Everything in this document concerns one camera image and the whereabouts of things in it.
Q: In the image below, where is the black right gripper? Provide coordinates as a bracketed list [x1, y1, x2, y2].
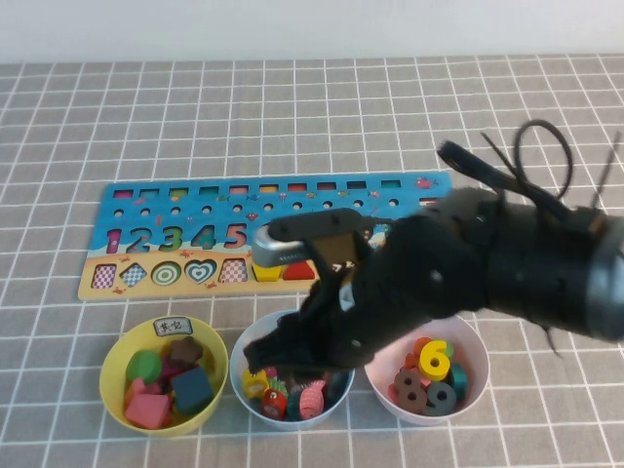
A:
[243, 192, 498, 374]

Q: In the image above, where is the red wooden triangle piece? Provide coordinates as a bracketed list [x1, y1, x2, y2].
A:
[283, 260, 317, 282]

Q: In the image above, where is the yellow wooden pentagon piece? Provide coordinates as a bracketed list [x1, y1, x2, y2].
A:
[253, 265, 284, 284]

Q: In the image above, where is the light blue plastic bowl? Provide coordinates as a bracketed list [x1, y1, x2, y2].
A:
[228, 311, 356, 430]

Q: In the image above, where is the brown wooden star piece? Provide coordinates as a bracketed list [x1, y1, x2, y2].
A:
[169, 335, 204, 370]

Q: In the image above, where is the dark blue wooden square piece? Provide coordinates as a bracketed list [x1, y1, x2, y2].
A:
[170, 366, 215, 416]

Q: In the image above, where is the magenta wooden shape piece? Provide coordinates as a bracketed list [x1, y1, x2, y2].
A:
[160, 358, 184, 391]

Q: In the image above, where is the colourful wooden puzzle board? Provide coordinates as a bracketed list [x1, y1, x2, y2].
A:
[76, 171, 454, 301]

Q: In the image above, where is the green round wooden piece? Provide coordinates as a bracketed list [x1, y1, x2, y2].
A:
[125, 349, 164, 386]

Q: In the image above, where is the pink wooden shape piece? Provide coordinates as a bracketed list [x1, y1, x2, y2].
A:
[125, 377, 162, 406]

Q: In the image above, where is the salmon wooden block piece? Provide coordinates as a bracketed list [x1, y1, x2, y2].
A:
[124, 393, 172, 430]

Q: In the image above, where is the teal wooden number piece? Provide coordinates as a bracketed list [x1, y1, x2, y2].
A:
[448, 363, 469, 401]

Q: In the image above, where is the pink plastic bowl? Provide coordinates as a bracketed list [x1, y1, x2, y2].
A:
[363, 314, 490, 427]

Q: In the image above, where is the yellow plastic bowl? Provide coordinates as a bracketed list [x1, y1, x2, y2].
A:
[98, 316, 230, 437]

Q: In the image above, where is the yellow wooden fish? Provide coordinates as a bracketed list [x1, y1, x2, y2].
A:
[242, 369, 270, 400]

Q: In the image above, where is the pink wooden fish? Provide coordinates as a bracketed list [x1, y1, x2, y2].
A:
[297, 379, 326, 420]

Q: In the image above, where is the red wooden fish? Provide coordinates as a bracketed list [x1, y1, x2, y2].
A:
[261, 388, 288, 419]

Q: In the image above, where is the dark teal wooden fish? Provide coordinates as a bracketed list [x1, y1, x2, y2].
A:
[326, 372, 348, 404]

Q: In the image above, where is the brown wooden number eight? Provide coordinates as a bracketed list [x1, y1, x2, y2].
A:
[393, 369, 430, 414]

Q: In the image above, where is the yellow wooden number six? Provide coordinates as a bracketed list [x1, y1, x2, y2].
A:
[418, 339, 449, 382]

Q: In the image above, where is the dark grey wooden number nine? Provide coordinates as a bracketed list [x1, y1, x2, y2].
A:
[422, 380, 458, 417]

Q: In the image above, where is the grey grid tablecloth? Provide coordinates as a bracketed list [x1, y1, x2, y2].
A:
[0, 53, 624, 468]

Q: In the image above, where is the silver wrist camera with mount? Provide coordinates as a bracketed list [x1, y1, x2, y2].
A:
[251, 208, 376, 274]

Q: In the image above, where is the thin black cable tie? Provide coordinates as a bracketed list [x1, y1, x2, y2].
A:
[480, 131, 521, 179]

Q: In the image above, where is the black cable tie loop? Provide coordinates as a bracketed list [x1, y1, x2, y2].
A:
[515, 119, 618, 209]

